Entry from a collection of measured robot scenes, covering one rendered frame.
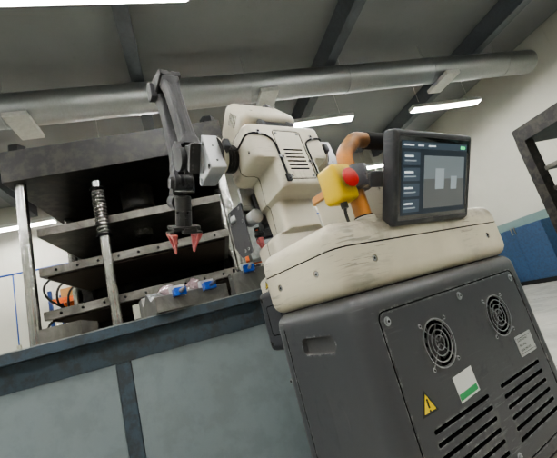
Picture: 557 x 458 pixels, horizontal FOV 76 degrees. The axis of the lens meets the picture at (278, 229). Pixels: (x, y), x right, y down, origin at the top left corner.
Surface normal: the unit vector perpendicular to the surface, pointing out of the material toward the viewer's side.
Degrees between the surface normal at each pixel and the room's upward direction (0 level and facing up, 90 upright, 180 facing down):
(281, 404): 90
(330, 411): 92
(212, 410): 90
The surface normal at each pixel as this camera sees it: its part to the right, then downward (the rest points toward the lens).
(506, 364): 0.51, -0.33
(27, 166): 0.14, -0.27
